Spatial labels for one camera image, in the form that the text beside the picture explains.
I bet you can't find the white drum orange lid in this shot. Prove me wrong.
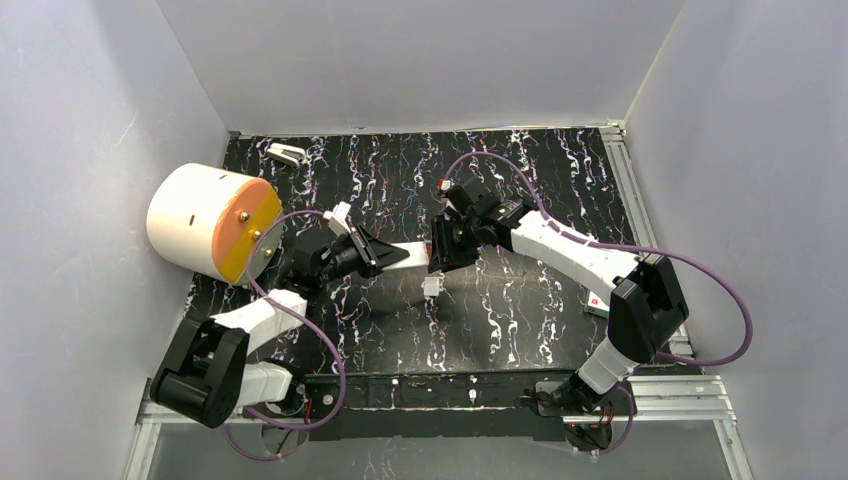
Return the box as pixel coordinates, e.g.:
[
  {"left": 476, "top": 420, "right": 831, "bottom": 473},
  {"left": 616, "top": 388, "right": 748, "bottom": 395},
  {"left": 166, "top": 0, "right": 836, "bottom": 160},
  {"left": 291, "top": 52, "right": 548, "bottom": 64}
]
[{"left": 146, "top": 163, "right": 283, "bottom": 286}]

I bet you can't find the aluminium frame rail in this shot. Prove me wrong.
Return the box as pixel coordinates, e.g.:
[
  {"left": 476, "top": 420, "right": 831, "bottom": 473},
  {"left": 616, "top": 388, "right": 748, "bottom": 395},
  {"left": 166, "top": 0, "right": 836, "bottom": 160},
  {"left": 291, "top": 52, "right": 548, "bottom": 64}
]
[{"left": 122, "top": 377, "right": 753, "bottom": 480}]

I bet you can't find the white remote red label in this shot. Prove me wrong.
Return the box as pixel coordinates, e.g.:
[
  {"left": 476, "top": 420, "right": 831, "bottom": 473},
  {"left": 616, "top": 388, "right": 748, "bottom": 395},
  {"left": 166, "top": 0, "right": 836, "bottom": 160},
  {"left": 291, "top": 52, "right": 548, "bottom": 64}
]
[{"left": 584, "top": 292, "right": 610, "bottom": 318}]

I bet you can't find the white slim remote control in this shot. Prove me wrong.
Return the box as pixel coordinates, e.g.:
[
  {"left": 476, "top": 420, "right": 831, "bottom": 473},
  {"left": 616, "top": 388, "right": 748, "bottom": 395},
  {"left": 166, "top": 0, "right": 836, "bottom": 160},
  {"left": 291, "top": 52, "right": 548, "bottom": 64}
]
[{"left": 384, "top": 241, "right": 432, "bottom": 271}]

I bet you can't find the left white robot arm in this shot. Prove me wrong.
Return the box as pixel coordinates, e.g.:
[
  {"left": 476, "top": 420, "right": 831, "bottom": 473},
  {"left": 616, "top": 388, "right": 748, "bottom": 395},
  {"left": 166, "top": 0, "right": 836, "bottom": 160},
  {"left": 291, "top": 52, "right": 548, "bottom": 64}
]
[{"left": 149, "top": 226, "right": 431, "bottom": 428}]

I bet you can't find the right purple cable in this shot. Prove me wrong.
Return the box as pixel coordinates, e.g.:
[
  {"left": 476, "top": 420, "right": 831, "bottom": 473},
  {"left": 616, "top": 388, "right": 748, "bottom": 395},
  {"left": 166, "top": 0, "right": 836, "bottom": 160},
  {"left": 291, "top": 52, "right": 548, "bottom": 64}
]
[{"left": 442, "top": 152, "right": 755, "bottom": 458}]

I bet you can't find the purple cable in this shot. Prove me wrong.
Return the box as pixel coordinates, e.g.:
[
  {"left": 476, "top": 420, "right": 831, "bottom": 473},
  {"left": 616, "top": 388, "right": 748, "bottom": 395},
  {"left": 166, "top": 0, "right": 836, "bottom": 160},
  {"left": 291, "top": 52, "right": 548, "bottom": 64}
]
[
  {"left": 221, "top": 209, "right": 348, "bottom": 462},
  {"left": 442, "top": 152, "right": 755, "bottom": 458}
]

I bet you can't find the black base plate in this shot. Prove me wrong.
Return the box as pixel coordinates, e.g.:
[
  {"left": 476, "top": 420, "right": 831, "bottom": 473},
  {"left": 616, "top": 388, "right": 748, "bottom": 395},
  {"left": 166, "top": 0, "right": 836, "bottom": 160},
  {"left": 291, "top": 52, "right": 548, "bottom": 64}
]
[{"left": 241, "top": 370, "right": 637, "bottom": 444}]

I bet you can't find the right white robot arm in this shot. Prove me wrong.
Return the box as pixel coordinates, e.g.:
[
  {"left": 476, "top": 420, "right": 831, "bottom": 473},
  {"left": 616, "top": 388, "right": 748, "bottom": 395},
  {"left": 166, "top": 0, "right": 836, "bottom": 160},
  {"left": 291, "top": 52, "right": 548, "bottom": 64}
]
[{"left": 428, "top": 178, "right": 689, "bottom": 408}]

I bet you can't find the small white clip object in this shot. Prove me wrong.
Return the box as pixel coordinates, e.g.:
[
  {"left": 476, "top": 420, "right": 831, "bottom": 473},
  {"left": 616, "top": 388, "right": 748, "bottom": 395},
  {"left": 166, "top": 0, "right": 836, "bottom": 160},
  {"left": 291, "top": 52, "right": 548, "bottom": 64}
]
[{"left": 266, "top": 142, "right": 307, "bottom": 168}]

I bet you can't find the small white cover piece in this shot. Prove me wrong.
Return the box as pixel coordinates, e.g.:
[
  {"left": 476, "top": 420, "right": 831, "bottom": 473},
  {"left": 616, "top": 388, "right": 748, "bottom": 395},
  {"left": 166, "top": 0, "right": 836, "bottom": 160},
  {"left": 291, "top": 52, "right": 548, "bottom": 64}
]
[{"left": 422, "top": 276, "right": 442, "bottom": 298}]

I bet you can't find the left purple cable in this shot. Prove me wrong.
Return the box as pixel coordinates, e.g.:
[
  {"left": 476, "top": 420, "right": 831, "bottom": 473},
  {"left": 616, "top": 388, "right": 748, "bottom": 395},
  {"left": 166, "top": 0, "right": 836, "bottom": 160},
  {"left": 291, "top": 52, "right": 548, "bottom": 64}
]
[{"left": 221, "top": 209, "right": 348, "bottom": 462}]

